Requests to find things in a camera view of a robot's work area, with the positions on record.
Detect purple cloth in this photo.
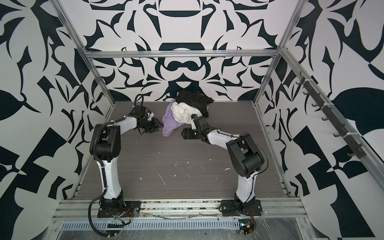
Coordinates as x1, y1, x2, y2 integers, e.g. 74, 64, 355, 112
162, 100, 184, 138

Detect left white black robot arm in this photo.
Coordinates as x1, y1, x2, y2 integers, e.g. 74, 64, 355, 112
90, 94, 163, 211

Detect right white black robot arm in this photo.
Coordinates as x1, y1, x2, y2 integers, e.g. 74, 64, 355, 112
182, 117, 267, 209

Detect white cloth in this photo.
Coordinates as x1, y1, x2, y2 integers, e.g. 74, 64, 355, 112
171, 102, 202, 124

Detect black cloth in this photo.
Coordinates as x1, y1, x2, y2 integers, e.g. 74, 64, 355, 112
176, 90, 214, 118

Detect small electronics board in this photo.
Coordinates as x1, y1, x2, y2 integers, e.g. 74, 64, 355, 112
239, 220, 256, 236

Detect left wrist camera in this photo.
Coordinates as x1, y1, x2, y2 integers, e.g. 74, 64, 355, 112
146, 112, 154, 121

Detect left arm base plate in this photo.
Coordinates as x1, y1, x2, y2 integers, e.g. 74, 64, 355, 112
97, 200, 142, 218

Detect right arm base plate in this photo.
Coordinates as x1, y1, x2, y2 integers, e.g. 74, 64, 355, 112
219, 199, 263, 217

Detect white slotted cable duct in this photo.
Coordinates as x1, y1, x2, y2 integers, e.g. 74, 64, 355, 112
59, 218, 241, 231

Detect black corrugated cable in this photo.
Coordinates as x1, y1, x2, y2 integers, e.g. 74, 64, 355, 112
87, 187, 132, 238

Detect aluminium front rail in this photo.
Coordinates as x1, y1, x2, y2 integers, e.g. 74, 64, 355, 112
52, 198, 308, 220

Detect black wall hook rack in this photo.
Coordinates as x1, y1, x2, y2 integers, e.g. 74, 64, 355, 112
297, 72, 367, 159

